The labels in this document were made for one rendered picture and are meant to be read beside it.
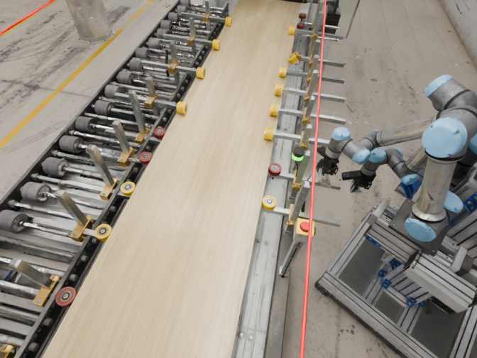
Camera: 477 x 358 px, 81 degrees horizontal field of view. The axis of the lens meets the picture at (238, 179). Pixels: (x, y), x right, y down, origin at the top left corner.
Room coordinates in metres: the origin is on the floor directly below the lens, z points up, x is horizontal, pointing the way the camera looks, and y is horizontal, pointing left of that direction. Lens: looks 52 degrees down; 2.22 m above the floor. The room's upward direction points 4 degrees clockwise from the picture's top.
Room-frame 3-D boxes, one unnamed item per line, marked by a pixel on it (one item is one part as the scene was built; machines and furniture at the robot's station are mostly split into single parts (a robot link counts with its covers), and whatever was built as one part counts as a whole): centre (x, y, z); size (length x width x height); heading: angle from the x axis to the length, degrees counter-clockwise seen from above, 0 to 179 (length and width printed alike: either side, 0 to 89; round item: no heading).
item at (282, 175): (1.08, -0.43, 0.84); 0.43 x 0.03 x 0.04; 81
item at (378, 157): (1.04, -0.72, 1.13); 0.09 x 0.08 x 0.11; 112
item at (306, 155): (1.06, -0.36, 0.89); 0.03 x 0.03 x 0.48; 81
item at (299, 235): (0.55, -0.28, 1.18); 0.07 x 0.07 x 0.08; 81
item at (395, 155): (1.06, -0.82, 1.12); 0.11 x 0.11 x 0.08; 22
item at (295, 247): (0.55, -0.28, 0.93); 0.05 x 0.04 x 0.45; 171
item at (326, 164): (0.99, -0.46, 1.13); 0.09 x 0.08 x 0.12; 11
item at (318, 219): (0.84, -0.38, 0.83); 0.43 x 0.03 x 0.04; 81
